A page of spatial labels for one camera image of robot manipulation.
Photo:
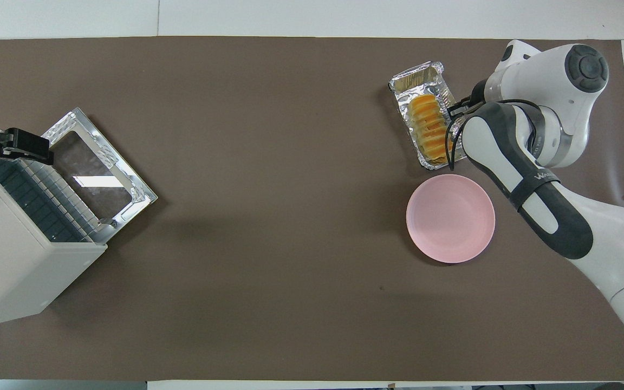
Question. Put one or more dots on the pink round plate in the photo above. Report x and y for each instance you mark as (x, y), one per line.
(450, 219)

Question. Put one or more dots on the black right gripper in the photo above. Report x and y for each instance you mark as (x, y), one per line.
(468, 104)

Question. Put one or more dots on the white toaster oven body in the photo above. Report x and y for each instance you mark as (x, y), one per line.
(8, 271)

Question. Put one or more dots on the sliced yellow bread loaf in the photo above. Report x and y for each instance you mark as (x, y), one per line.
(428, 127)

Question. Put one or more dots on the brown paper table mat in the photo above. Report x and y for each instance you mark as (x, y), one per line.
(236, 244)

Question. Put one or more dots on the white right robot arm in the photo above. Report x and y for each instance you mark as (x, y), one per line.
(604, 238)

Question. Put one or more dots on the aluminium foil tray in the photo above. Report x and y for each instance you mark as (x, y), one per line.
(407, 81)

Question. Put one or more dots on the glass oven door metal frame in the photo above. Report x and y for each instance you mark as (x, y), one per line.
(95, 173)

